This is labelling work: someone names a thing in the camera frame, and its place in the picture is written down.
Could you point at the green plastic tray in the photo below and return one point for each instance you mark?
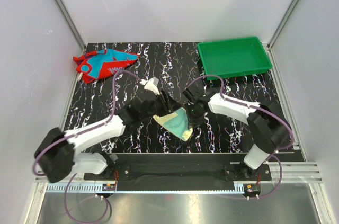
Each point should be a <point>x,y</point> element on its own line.
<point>234,57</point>

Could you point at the black marble pattern mat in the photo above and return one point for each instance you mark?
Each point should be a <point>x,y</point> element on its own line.
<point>175,64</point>

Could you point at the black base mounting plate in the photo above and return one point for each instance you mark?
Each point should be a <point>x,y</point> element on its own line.
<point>229,167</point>

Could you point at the left aluminium frame post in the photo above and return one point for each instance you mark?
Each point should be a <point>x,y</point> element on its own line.
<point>70,23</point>

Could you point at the teal and yellow towel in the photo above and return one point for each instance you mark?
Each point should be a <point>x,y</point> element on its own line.
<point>176,123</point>

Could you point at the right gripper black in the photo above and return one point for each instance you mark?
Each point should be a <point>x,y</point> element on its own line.
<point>193,122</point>

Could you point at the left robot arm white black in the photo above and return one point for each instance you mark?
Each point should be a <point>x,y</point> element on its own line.
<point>56,154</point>

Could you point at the right aluminium frame post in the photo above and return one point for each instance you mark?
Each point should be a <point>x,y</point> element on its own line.
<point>289,11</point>

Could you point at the aluminium frame post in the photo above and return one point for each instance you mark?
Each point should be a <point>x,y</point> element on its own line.
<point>70,23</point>
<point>289,11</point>

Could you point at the slotted cable duct rail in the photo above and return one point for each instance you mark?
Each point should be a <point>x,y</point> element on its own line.
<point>127,188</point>

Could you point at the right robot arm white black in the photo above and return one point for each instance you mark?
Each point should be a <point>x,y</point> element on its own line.
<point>269,129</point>

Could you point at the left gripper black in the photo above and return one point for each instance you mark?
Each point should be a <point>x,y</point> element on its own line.
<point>170,105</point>

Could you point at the red and blue towel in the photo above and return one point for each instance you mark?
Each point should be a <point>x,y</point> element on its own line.
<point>102,64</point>

